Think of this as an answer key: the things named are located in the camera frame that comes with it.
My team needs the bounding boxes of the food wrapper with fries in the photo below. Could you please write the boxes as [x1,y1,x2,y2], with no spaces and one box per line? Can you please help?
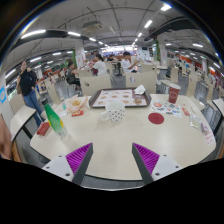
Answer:
[65,95,90,114]

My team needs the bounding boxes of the ceiling strip lights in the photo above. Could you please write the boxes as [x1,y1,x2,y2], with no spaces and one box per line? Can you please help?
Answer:
[4,3,223,79]

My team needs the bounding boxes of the beige neighbouring table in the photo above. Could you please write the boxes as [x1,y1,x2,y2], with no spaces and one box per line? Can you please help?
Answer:
[9,105,38,141]
[212,98,224,118]

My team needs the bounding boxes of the crumpled white paper napkin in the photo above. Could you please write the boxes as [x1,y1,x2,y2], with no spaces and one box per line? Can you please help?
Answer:
[133,84,147,96]

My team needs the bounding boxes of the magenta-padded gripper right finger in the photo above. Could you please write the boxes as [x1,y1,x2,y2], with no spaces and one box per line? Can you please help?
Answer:
[131,142,184,186]

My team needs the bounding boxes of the far beige chairs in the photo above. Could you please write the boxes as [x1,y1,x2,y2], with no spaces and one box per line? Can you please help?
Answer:
[138,58,219,101]

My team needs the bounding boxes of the brown food tray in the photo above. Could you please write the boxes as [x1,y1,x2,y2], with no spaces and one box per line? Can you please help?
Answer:
[88,87,153,109]

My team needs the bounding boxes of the green plastic drink bottle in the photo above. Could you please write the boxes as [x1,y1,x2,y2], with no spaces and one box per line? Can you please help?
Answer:
[41,98,70,140]

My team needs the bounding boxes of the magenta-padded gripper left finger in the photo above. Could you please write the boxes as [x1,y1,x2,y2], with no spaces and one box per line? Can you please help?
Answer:
[41,142,94,186]

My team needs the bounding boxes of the small red carton box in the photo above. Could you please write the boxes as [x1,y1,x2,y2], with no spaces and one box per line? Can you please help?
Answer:
[36,121,51,137]

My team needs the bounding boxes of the white black-dotted mug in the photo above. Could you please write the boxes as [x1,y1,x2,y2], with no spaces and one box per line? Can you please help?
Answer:
[100,99,126,123]

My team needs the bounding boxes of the ceiling air conditioner unit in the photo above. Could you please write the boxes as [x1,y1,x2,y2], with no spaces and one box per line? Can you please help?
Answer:
[82,20,104,32]

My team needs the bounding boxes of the plastic-wrapped leaflet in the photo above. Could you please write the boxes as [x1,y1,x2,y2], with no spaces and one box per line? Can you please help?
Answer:
[189,113,216,146]

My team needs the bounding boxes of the flat round red coaster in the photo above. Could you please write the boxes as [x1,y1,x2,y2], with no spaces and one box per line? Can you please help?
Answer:
[147,112,165,125]

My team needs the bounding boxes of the person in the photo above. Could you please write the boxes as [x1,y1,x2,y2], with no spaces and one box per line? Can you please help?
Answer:
[65,61,81,87]
[89,53,108,77]
[15,60,45,128]
[120,50,140,74]

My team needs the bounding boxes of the red paper cup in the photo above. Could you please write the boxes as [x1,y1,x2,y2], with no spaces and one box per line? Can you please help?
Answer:
[167,82,182,104]

